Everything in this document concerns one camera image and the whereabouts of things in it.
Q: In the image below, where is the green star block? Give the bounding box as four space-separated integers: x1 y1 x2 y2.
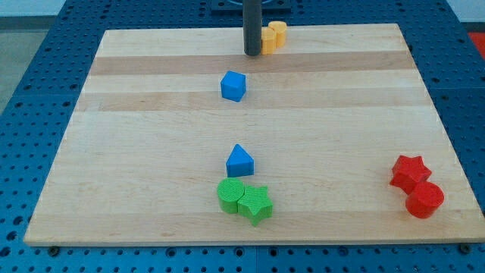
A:
237 186 273 227

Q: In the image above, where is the blue cube block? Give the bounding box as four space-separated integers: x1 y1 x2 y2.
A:
221 71 246 102

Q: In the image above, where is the yellow cylinder block rear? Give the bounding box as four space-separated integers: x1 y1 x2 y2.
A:
268 20 287 48

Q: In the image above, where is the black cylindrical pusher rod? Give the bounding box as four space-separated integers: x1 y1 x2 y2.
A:
242 0 262 56

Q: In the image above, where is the red star block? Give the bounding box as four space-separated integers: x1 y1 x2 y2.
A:
390 155 432 194

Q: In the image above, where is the blue triangle block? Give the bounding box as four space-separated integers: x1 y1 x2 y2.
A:
226 144 255 177

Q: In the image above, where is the yellow hexagon block front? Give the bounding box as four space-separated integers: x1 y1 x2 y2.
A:
261 27 277 55

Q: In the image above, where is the wooden board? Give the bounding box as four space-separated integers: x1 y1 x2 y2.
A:
24 24 484 246

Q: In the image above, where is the red cylinder block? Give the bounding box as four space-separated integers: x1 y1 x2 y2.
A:
405 181 445 219

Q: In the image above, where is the green cylinder block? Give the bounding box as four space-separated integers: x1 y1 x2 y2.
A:
217 177 245 214

